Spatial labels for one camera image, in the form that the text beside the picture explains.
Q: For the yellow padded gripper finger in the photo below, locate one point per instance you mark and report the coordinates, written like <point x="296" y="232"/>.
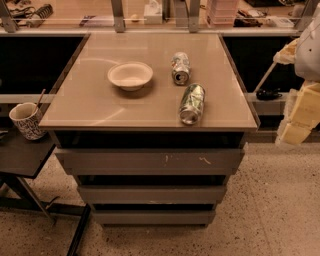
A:
<point x="287" y="54"/>
<point x="301" y="114"/>

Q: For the white rod with black tip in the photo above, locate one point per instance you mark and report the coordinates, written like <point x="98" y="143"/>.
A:
<point x="265" y="76"/>

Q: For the pink plastic container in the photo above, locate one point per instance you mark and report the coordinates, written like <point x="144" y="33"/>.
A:
<point x="221" y="12"/>

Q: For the patterned white mug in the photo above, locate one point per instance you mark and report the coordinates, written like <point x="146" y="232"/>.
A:
<point x="26" y="117"/>

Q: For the grey top drawer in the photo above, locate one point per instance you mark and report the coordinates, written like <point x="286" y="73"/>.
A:
<point x="149" y="161"/>

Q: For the crushed silver soda can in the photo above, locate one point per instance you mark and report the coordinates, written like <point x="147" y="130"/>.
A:
<point x="180" y="68"/>

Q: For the brown stirring stick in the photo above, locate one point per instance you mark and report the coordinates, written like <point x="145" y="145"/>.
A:
<point x="39" y="101"/>

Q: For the white tissue box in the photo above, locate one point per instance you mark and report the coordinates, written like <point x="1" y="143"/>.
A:
<point x="153" y="13"/>

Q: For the crushed green soda can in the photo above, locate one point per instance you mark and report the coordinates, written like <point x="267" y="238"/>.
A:
<point x="192" y="104"/>

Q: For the dark side table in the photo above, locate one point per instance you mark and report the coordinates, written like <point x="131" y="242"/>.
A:
<point x="21" y="159"/>

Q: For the grey drawer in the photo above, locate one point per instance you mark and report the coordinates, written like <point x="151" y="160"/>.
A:
<point x="151" y="194"/>
<point x="154" y="217"/>
<point x="149" y="161"/>

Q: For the black coiled spring holder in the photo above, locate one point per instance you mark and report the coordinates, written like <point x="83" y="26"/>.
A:
<point x="39" y="16"/>

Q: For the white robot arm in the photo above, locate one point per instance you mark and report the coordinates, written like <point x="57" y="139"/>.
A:
<point x="307" y="61"/>

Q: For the white paper bowl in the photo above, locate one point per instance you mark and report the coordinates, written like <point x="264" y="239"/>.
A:
<point x="130" y="76"/>

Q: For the grey bottom drawer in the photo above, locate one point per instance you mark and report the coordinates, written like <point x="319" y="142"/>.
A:
<point x="154" y="217"/>

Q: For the grey middle drawer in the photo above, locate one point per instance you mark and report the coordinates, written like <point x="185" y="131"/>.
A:
<point x="151" y="194"/>

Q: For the grey drawer cabinet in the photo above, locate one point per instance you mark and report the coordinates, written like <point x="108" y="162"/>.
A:
<point x="89" y="112"/>

